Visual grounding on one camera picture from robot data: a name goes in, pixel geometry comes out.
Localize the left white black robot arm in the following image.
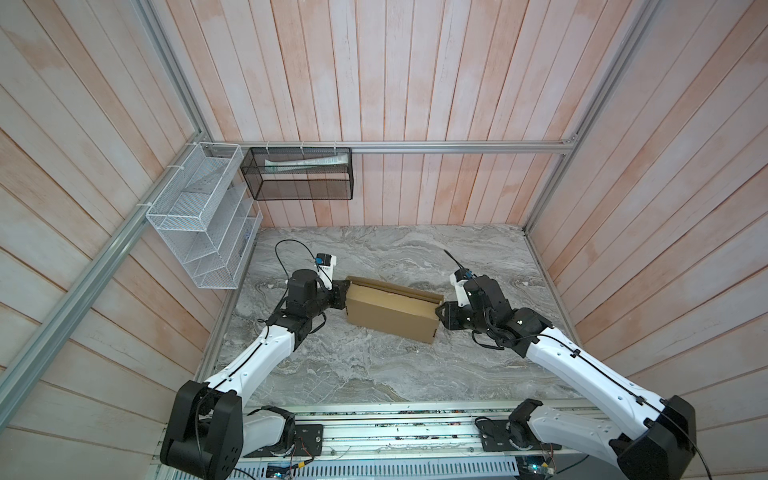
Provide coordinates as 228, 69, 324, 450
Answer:
160, 268, 351, 479

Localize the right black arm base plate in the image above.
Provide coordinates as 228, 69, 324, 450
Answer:
474, 416, 562, 452

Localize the white paper in basket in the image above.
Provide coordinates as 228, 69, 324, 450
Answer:
263, 154, 350, 174

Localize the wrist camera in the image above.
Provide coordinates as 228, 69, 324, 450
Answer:
315, 253, 337, 290
449, 267, 475, 307

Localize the black wire mesh basket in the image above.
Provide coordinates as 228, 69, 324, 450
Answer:
240, 146, 355, 201

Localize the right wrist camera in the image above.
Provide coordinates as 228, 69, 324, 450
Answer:
449, 267, 475, 307

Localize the aluminium frame rail front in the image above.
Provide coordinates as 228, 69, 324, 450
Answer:
287, 399, 522, 461

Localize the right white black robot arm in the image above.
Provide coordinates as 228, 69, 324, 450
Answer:
435, 267, 698, 479

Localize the white wire mesh shelf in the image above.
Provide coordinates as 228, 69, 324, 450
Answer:
146, 142, 263, 290

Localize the brown cardboard box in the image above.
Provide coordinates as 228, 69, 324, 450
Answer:
346, 276, 444, 344

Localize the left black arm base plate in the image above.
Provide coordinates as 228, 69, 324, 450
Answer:
244, 423, 324, 458

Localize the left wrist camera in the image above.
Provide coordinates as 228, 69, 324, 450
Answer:
315, 253, 337, 290

